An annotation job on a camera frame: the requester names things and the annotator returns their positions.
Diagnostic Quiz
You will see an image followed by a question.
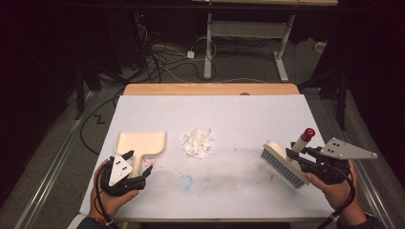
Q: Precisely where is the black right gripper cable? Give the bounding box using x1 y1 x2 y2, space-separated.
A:
315 165 356 229

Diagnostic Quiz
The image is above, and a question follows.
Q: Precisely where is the white table cover sheet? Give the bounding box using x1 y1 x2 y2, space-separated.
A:
78 94 334 221

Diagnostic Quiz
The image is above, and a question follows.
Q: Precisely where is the metal floor rail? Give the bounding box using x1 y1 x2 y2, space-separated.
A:
20 90 95 229
321 99 397 229

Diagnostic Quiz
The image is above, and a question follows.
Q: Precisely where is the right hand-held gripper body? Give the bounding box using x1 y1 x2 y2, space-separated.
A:
300 136 379 186

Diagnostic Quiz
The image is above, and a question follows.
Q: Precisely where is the white metal desk frame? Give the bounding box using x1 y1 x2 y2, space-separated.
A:
190 0 339 83

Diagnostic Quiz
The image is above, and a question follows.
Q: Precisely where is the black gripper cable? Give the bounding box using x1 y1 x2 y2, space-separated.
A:
315 165 356 229
94 160 120 229

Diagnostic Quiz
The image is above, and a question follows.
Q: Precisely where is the black metal stand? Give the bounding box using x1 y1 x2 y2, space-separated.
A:
299 63 352 132
71 56 103 121

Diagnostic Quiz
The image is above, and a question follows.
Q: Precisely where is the cream brush with red-tipped handle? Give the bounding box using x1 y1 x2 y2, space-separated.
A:
260 127 316 190

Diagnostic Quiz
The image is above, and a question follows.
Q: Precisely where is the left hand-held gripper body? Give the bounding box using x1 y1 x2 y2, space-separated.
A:
100 154 148 198

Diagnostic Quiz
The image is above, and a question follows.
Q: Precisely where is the black floor cable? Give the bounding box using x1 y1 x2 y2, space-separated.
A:
78 90 126 156

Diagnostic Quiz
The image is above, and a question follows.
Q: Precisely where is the wooden table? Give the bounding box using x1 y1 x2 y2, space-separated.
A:
122 82 301 96

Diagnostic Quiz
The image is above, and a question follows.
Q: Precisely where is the person's right hand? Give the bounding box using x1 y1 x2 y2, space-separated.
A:
304 158 361 212

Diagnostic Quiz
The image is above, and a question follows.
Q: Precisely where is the person's left hand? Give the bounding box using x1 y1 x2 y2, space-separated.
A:
88 158 140 221

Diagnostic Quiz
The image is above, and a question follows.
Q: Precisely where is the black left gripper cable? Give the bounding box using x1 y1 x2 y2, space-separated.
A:
94 160 120 229

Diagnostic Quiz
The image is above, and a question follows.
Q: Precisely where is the tangle of floor cables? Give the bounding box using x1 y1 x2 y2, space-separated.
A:
133 18 224 84

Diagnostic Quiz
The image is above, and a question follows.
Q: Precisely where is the pile of white paper scraps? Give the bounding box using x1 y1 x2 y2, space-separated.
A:
177 127 218 160

